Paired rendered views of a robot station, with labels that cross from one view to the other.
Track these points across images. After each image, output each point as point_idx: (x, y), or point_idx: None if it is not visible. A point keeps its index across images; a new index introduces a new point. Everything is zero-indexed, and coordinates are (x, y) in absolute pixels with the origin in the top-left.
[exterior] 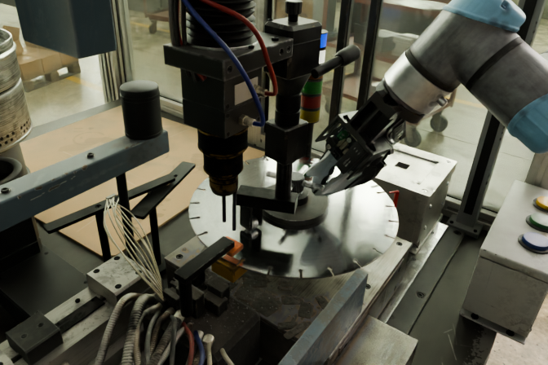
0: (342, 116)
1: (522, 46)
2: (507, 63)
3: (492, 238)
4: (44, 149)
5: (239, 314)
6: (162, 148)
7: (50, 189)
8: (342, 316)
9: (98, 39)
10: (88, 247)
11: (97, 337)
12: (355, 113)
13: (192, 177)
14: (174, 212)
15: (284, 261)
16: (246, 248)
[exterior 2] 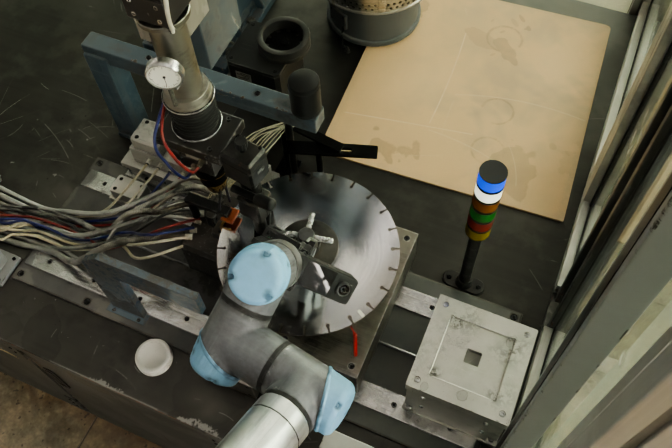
0: (269, 230)
1: (228, 307)
2: (217, 302)
3: (348, 442)
4: (462, 17)
5: (216, 248)
6: (308, 128)
7: (218, 93)
8: (165, 291)
9: (197, 59)
10: (328, 129)
11: None
12: (288, 240)
13: (467, 162)
14: (398, 170)
15: (232, 255)
16: (241, 228)
